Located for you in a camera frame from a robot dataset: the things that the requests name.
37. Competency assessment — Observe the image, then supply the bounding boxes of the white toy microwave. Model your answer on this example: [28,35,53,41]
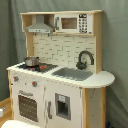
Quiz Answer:
[55,14,93,34]

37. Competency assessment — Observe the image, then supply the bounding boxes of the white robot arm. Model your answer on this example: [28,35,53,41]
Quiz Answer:
[0,107,40,128]

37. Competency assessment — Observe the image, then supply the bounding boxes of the wooden toy kitchen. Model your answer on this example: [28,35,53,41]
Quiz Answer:
[8,10,115,128]

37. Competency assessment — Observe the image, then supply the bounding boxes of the grey toy sink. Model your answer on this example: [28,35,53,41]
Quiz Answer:
[52,67,92,81]

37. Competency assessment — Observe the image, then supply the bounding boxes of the black toy faucet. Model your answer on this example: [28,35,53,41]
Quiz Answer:
[76,50,94,70]

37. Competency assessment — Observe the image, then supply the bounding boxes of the black toy stovetop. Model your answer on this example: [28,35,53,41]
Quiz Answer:
[20,63,57,73]

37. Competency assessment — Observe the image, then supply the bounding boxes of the silver toy cooking pot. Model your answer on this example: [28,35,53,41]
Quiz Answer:
[24,56,40,67]

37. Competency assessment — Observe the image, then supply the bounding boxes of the right red stove knob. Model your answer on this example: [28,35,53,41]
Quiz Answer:
[32,81,37,87]

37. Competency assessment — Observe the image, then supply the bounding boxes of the red stove knob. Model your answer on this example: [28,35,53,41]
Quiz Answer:
[13,76,19,82]
[32,81,37,87]

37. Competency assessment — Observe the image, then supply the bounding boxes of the grey ice dispenser panel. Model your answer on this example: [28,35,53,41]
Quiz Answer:
[55,93,71,120]

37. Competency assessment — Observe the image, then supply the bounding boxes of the grey range hood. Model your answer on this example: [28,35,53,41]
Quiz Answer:
[25,15,53,34]

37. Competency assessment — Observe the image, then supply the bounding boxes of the left red stove knob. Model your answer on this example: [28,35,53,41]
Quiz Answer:
[13,76,19,82]

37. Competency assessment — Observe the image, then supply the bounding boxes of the toy oven door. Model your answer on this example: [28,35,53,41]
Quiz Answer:
[18,90,38,123]

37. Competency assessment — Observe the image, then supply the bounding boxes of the grey cabinet door handle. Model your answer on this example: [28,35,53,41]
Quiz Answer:
[47,101,52,119]

